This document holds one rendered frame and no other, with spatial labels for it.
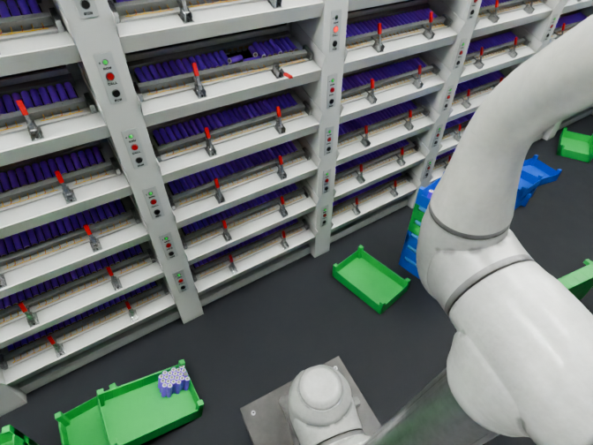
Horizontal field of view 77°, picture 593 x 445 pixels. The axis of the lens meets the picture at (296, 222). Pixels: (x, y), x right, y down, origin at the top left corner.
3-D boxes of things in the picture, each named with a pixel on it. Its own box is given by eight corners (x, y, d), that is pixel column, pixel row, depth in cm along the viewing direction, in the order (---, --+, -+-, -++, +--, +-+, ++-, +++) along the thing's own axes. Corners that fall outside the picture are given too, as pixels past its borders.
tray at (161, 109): (319, 79, 129) (326, 56, 121) (145, 127, 105) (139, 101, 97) (289, 44, 136) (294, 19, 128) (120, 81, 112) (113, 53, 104)
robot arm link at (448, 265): (484, 169, 53) (559, 237, 44) (457, 246, 66) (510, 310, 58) (402, 198, 51) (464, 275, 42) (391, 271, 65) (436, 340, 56)
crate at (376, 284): (407, 290, 174) (410, 279, 169) (379, 314, 164) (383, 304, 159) (359, 255, 191) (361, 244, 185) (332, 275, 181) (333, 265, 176)
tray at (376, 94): (440, 89, 171) (457, 64, 159) (336, 124, 147) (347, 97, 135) (413, 62, 178) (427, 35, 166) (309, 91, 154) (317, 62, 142)
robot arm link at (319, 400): (333, 375, 110) (338, 342, 94) (360, 441, 98) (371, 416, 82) (281, 394, 107) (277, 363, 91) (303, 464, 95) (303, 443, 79)
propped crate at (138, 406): (182, 371, 146) (183, 358, 142) (201, 416, 134) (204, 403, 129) (97, 403, 129) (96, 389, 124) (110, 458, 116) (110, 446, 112)
